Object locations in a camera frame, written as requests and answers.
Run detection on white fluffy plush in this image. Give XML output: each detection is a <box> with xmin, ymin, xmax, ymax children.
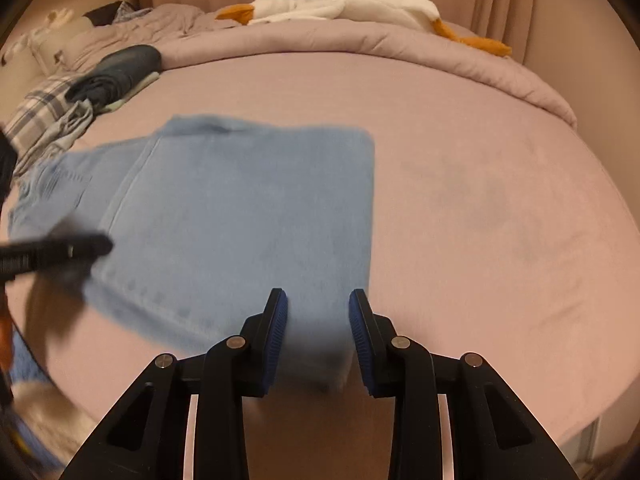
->
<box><xmin>10</xmin><ymin>380</ymin><xmax>96</xmax><ymax>461</ymax></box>

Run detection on dark folded garment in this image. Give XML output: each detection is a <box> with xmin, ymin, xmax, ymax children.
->
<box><xmin>65</xmin><ymin>44</ymin><xmax>163</xmax><ymax>111</ymax></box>

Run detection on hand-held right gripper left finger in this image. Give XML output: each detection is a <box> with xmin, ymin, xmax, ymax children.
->
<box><xmin>59</xmin><ymin>287</ymin><xmax>289</xmax><ymax>480</ymax></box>

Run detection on light blue denim pants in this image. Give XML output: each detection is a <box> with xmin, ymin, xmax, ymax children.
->
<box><xmin>9</xmin><ymin>115</ymin><xmax>377</xmax><ymax>396</ymax></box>

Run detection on plaid pillow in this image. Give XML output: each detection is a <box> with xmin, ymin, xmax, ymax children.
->
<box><xmin>2</xmin><ymin>72</ymin><xmax>83</xmax><ymax>151</ymax></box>

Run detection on bed with pink sheet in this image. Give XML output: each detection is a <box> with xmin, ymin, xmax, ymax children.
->
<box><xmin>0</xmin><ymin>5</ymin><xmax>623</xmax><ymax>461</ymax></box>

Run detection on small crumpled light blue garment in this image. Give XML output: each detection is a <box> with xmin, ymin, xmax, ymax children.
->
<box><xmin>15</xmin><ymin>99</ymin><xmax>96</xmax><ymax>176</ymax></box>

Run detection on light green folded cloth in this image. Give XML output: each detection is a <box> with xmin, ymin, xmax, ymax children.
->
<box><xmin>102</xmin><ymin>71</ymin><xmax>161</xmax><ymax>113</ymax></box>

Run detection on mauve duvet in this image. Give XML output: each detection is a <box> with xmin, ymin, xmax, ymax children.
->
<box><xmin>65</xmin><ymin>4</ymin><xmax>578</xmax><ymax>131</ymax></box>

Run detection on beige pillow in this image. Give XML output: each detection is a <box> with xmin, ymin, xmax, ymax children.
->
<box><xmin>30</xmin><ymin>17</ymin><xmax>96</xmax><ymax>73</ymax></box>

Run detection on white goose plush toy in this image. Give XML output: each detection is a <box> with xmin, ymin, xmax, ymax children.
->
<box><xmin>215</xmin><ymin>0</ymin><xmax>513</xmax><ymax>58</ymax></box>

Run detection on dark clothing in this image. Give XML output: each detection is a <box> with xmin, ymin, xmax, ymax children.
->
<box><xmin>82</xmin><ymin>2</ymin><xmax>123</xmax><ymax>26</ymax></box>

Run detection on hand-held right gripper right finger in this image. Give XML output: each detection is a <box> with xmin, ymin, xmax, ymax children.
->
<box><xmin>348</xmin><ymin>288</ymin><xmax>583</xmax><ymax>480</ymax></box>

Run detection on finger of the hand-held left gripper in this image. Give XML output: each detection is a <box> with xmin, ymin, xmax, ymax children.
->
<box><xmin>0</xmin><ymin>232</ymin><xmax>113</xmax><ymax>278</ymax></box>

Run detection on blue checked shirt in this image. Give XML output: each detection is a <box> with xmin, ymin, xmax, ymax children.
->
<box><xmin>112</xmin><ymin>0</ymin><xmax>153</xmax><ymax>23</ymax></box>

